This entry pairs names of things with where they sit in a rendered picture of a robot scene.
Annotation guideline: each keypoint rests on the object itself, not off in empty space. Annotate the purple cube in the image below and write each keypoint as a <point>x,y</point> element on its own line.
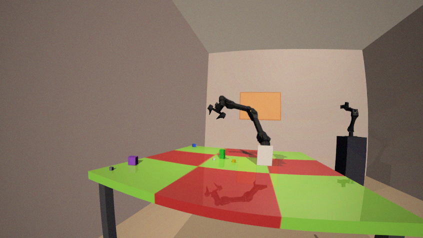
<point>133,160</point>

